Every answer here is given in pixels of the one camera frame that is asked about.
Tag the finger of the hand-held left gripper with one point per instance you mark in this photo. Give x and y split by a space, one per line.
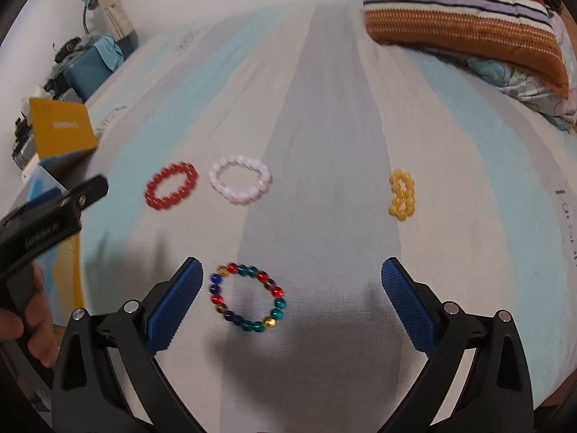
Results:
45 198
88 191

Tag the blue sky print box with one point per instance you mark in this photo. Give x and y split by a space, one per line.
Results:
65 279

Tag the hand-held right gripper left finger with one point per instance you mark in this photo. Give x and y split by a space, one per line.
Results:
176 306

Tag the striped bed sheet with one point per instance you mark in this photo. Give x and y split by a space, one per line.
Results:
315 144

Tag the black clutter pile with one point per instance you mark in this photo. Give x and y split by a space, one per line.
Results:
67 49

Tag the person's left hand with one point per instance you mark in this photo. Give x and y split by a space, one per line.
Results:
38 320

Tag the cream curtain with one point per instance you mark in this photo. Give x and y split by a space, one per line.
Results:
108 0

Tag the striped red brown pillow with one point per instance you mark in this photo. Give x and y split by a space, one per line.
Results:
450 13

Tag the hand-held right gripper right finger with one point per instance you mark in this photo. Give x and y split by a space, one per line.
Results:
408 311

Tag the teal bag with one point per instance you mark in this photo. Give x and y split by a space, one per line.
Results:
94 65

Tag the teal desk lamp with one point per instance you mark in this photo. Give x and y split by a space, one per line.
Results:
91 4

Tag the floral pillow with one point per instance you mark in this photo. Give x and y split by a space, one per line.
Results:
532 85

